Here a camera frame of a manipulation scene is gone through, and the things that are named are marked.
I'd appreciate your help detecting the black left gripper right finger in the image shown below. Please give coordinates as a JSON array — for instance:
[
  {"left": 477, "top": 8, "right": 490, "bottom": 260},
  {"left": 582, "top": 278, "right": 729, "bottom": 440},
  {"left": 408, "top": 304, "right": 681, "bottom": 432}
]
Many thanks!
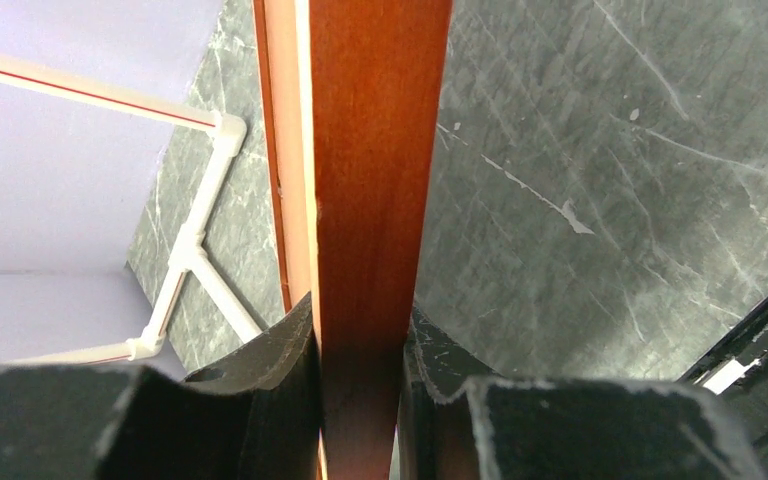
[{"left": 397, "top": 310, "right": 767, "bottom": 479}]

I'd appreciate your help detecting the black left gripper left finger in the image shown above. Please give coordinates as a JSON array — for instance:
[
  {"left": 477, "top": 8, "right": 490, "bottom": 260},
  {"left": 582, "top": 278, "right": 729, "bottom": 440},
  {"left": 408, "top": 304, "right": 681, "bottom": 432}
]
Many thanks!
[{"left": 0, "top": 298, "right": 321, "bottom": 479}]

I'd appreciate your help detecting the wooden picture frame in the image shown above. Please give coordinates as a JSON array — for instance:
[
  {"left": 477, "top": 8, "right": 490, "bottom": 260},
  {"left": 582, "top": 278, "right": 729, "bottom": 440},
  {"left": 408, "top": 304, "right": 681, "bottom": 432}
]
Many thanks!
[{"left": 253, "top": 1, "right": 453, "bottom": 479}]

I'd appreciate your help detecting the white pvc pipe stand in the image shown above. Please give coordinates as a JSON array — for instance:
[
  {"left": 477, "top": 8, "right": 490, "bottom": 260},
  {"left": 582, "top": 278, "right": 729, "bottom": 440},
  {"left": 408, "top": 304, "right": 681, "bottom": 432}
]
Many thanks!
[{"left": 0, "top": 54, "right": 262, "bottom": 365}]

